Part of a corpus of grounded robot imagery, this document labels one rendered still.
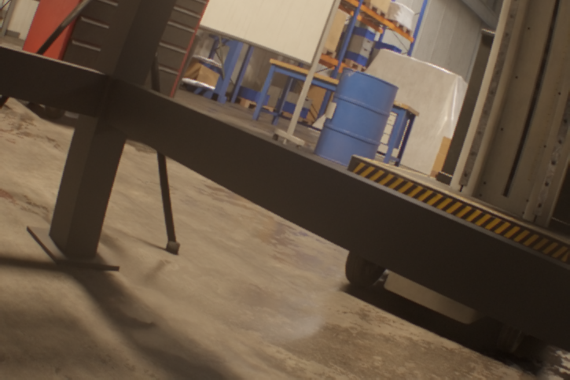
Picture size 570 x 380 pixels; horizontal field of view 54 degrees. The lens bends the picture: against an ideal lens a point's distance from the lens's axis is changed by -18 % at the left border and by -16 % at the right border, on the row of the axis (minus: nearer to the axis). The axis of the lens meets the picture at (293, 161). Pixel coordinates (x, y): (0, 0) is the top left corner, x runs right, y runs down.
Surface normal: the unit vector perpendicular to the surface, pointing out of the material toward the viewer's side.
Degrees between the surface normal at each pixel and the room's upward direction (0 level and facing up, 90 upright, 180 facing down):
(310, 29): 90
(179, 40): 90
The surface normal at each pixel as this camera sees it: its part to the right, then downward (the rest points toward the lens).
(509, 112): -0.55, -0.12
